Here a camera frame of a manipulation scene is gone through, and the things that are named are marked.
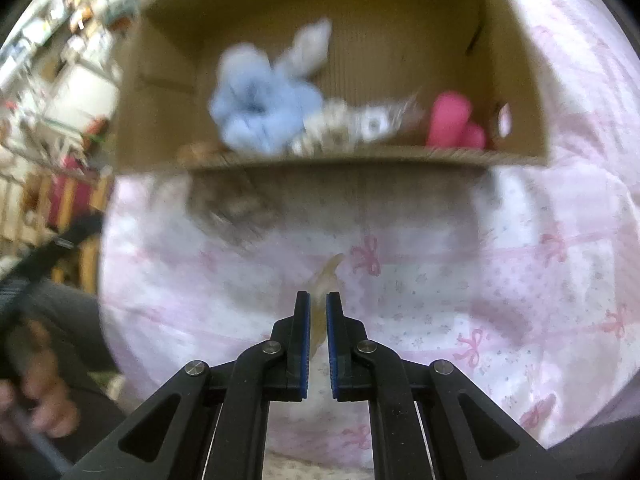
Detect person's left leg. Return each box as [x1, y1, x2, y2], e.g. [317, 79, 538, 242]
[20, 280, 128, 480]

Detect brown cardboard box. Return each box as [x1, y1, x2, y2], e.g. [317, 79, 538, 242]
[112, 0, 551, 173]

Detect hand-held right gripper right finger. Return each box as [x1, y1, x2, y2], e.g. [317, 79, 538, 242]
[326, 291, 576, 480]

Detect person's right leg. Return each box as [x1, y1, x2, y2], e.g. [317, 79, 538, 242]
[545, 410, 640, 480]

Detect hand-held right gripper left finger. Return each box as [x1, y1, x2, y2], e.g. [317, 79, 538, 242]
[60, 291, 312, 480]

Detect clear plastic bottle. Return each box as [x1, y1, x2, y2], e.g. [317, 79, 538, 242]
[350, 92, 426, 143]

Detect pink bow-print blanket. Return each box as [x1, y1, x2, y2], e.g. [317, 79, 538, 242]
[97, 0, 640, 466]

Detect person's left hand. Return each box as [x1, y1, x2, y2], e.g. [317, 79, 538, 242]
[0, 320, 81, 438]

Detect person's leg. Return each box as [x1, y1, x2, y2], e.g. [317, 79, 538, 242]
[20, 280, 128, 480]
[545, 410, 640, 480]

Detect white kitchen counter cabinet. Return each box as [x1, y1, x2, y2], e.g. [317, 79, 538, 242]
[50, 67, 123, 128]

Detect light blue fluffy scrunchie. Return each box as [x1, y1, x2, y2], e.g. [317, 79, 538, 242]
[209, 45, 323, 156]

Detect red and yellow boxes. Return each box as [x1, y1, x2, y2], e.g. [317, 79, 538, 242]
[47, 155, 113, 233]

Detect cream scrunchie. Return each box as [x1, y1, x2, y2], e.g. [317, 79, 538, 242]
[290, 100, 353, 156]

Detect pink plastic cup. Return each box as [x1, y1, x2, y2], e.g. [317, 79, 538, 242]
[426, 91, 487, 150]

